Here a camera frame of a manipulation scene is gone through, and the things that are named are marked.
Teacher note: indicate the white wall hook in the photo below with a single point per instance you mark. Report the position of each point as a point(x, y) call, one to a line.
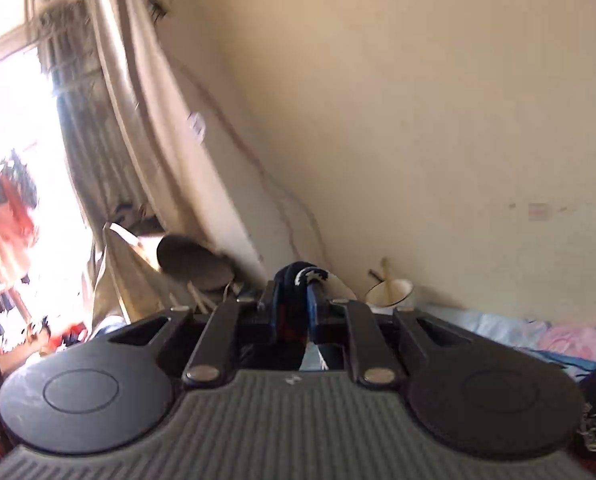
point(196, 123)

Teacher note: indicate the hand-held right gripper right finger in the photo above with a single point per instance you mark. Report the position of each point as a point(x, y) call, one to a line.
point(312, 306)

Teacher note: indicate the orange hanging clothes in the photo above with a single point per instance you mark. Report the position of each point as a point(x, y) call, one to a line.
point(3, 220)

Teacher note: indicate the white enamel mug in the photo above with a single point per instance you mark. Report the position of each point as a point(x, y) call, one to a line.
point(393, 294)

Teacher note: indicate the grey curtain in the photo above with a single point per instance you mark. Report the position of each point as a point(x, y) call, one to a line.
point(83, 135)

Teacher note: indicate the beige curtain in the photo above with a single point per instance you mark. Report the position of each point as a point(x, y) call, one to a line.
point(143, 110)

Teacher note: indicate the dark round object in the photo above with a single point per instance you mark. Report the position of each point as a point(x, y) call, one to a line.
point(193, 261)

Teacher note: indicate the dark knit garment white pattern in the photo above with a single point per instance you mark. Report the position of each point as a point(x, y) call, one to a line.
point(295, 272)

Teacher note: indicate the wooden stick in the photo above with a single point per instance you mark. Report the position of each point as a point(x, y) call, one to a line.
point(385, 272)

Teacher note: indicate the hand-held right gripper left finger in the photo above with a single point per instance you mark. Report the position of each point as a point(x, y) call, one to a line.
point(273, 310)

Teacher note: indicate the red cloth clutter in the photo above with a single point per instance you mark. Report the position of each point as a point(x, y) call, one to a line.
point(53, 335)

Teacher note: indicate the light blue printed bed sheet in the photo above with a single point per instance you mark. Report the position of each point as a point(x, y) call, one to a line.
point(478, 324)

